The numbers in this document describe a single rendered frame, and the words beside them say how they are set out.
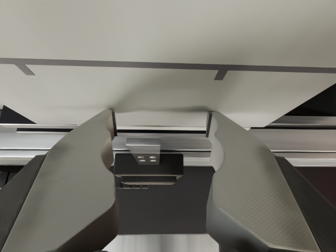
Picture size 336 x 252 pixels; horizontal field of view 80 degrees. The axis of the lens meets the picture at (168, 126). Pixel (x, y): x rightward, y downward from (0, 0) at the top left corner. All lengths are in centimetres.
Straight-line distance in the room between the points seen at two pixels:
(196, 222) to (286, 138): 36
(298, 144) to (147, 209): 44
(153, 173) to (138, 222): 34
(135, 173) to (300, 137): 35
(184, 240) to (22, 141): 39
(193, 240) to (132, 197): 51
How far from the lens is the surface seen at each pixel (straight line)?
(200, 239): 18
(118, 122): 16
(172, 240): 17
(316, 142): 53
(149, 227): 68
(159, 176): 36
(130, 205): 68
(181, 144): 42
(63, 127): 19
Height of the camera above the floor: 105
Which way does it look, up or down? 18 degrees down
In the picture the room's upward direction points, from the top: 180 degrees clockwise
